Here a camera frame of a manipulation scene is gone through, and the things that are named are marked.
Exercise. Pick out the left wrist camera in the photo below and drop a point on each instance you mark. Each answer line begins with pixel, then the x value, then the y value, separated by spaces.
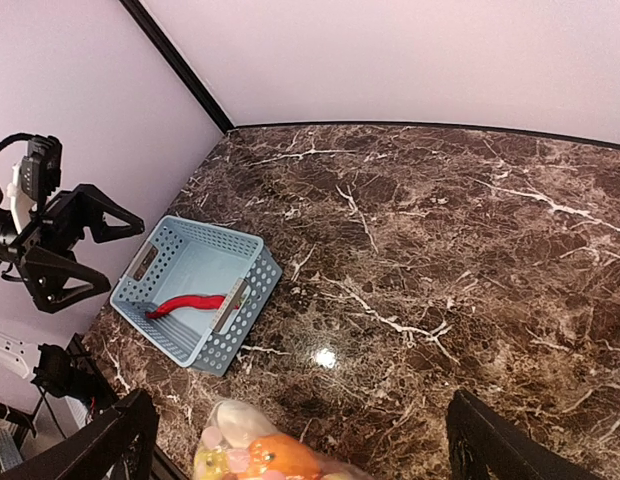
pixel 34 179

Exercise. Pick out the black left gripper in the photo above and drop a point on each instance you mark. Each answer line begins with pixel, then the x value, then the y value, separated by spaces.
pixel 44 249

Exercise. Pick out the clear zip top bag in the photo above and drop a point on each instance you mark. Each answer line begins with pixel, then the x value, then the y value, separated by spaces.
pixel 215 459

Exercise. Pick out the orange toy fruit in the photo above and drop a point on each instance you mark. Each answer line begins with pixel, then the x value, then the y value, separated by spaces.
pixel 283 454

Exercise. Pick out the red toy chili pepper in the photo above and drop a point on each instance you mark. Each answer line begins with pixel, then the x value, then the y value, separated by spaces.
pixel 206 303

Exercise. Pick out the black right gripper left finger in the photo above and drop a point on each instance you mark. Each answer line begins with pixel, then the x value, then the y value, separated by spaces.
pixel 119 443

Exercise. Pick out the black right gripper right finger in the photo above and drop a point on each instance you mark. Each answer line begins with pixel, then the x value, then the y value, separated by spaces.
pixel 482 444

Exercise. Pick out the black left corner frame post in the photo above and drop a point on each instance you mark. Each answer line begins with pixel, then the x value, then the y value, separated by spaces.
pixel 168 51

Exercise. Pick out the light blue plastic basket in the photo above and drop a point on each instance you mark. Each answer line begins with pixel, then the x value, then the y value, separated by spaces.
pixel 194 291

